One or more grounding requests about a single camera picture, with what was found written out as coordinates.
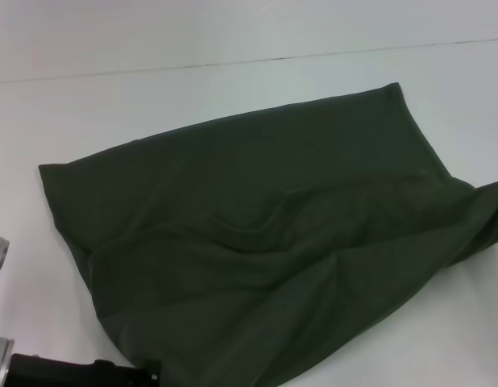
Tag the dark green printed T-shirt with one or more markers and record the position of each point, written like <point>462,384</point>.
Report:
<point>253,221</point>

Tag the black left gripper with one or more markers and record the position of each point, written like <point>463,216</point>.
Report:
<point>71,373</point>

